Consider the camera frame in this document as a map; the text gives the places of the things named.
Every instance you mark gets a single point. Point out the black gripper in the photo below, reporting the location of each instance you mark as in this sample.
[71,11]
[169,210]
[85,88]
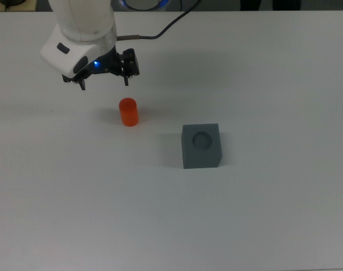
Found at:
[107,64]

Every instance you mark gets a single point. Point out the orange cylinder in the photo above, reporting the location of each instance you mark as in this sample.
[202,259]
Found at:
[129,113]

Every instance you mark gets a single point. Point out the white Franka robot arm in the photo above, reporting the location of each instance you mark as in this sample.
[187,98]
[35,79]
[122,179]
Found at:
[80,19]

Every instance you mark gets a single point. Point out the grey block with round hole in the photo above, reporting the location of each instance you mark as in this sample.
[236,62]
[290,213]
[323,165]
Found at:
[200,152]

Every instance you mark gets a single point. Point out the small dark background object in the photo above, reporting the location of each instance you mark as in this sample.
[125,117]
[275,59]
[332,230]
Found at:
[8,3]

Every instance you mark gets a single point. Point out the dark background furniture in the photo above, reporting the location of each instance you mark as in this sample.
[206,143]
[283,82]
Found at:
[270,4]

